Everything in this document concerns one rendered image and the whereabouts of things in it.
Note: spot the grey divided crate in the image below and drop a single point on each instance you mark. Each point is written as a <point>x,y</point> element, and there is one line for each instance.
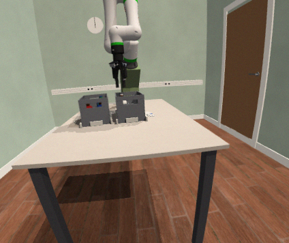
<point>135,106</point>
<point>96,113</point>

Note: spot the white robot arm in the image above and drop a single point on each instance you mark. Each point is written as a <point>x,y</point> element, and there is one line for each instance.
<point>122,39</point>

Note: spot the white paper pick list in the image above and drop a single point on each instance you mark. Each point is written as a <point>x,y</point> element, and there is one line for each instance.
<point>149,114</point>

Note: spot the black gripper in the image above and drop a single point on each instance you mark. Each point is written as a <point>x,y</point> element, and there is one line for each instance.
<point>115,70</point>

